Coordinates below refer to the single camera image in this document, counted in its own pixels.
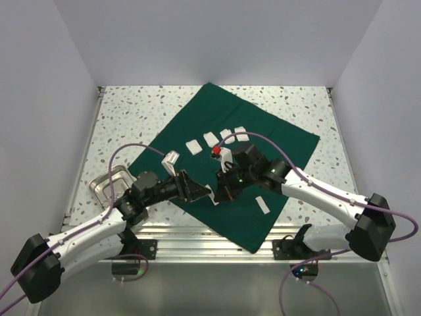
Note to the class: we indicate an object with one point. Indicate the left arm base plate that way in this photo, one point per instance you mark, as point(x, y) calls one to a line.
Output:
point(145, 247)

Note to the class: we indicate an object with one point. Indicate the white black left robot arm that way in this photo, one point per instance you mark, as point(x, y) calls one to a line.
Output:
point(43, 263)

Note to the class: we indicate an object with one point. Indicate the white strip packet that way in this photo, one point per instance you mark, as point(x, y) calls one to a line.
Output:
point(211, 195)
point(263, 206)

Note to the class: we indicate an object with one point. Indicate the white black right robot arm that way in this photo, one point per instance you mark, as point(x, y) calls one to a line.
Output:
point(363, 226)

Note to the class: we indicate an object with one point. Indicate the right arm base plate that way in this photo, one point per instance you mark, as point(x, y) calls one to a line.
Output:
point(289, 249)

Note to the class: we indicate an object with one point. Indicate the green surgical cloth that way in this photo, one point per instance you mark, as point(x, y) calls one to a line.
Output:
point(247, 212)

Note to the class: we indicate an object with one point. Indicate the white gauze pad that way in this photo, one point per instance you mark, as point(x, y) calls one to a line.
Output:
point(210, 139)
point(225, 135)
point(240, 134)
point(194, 147)

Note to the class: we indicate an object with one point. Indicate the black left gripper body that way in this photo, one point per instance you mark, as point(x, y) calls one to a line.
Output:
point(167, 189)

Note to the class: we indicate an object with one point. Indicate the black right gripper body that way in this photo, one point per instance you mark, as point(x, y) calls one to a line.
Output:
point(235, 180)

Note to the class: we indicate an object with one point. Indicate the stainless steel tray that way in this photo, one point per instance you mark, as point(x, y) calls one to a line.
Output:
point(100, 187)

